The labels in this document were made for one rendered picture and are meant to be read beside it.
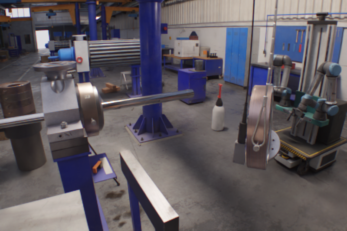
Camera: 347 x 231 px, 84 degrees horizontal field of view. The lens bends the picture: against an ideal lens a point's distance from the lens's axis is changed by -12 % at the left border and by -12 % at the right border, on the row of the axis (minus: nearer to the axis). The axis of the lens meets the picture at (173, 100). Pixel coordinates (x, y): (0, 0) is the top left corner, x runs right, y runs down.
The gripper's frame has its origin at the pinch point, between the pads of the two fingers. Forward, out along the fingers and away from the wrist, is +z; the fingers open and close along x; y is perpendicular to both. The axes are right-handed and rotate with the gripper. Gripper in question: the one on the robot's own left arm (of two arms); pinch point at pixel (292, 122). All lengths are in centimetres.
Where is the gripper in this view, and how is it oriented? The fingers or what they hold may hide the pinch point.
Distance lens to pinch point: 241.9
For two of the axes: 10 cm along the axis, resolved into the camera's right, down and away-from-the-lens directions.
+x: 2.7, 4.1, -8.7
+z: -4.2, 8.7, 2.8
